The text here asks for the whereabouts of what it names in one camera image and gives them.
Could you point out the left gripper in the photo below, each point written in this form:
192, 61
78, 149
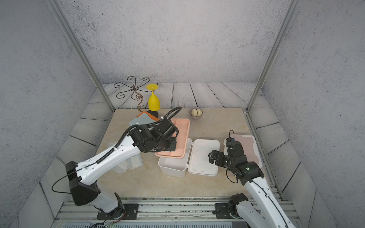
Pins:
173, 147

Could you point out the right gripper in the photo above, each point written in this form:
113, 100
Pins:
218, 161

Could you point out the white pink medicine box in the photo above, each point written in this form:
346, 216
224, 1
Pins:
195, 161

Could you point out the pink tray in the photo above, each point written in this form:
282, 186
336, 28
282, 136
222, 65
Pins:
183, 126

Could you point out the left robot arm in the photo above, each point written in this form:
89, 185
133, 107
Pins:
138, 138

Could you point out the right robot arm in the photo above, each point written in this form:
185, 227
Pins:
249, 174

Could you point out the grey orange medicine box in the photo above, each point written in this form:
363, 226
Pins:
143, 119

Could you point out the yellow plastic wine glass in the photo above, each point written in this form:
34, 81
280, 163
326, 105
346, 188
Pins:
153, 102

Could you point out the grey round object behind box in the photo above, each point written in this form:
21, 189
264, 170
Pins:
195, 113

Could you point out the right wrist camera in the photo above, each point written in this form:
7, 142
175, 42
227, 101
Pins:
229, 140

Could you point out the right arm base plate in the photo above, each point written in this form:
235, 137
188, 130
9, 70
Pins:
225, 211

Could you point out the brown wire glass rack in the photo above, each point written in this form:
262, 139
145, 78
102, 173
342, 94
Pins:
134, 94

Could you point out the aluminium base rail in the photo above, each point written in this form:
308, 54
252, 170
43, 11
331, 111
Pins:
152, 212

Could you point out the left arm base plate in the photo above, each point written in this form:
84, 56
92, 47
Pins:
124, 212

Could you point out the right aluminium frame post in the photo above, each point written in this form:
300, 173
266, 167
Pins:
275, 48

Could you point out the aluminium frame post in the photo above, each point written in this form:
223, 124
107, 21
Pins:
275, 48
62, 20

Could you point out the left aluminium frame post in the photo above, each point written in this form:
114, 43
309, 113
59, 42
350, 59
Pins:
62, 20

